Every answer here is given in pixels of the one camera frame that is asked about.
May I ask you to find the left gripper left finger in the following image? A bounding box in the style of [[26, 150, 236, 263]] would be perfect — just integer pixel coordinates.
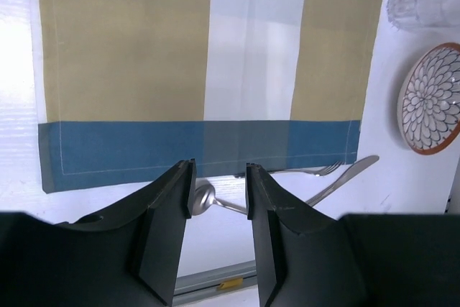
[[1, 160, 196, 306]]

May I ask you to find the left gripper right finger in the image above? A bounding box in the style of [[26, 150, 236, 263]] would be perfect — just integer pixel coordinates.
[[246, 164, 459, 306]]

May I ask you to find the silver spoon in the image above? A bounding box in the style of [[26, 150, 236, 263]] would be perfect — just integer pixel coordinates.
[[193, 183, 247, 216]]

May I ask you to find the silver fork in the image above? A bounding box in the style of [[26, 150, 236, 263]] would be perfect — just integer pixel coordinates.
[[233, 160, 345, 178]]

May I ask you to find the silver table knife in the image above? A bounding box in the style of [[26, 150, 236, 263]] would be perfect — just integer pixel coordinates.
[[306, 155, 380, 207]]

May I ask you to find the blue beige checked placemat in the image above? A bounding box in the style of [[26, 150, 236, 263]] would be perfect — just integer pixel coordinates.
[[34, 0, 382, 193]]

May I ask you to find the floral patterned ceramic plate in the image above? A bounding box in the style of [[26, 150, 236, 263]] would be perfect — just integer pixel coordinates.
[[396, 42, 459, 155]]

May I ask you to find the clear drinking glass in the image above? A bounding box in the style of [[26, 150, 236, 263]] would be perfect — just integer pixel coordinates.
[[386, 0, 459, 31]]

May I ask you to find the aluminium table edge rail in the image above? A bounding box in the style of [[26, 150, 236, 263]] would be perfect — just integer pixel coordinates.
[[174, 260, 257, 297]]

